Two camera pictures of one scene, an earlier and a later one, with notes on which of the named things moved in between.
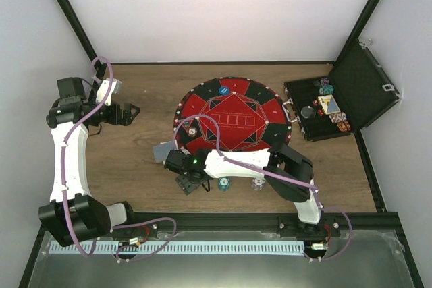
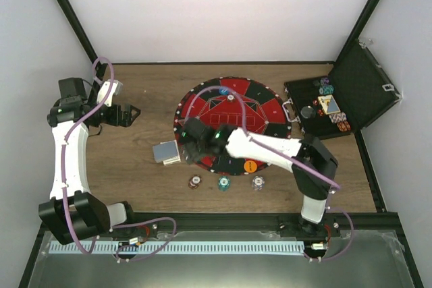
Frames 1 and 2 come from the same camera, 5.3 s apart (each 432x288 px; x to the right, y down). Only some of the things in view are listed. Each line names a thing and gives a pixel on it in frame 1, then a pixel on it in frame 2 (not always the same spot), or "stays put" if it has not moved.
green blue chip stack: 224,183 stays put
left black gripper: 126,120 stays put
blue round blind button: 224,90 stays put
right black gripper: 187,186 → 196,154
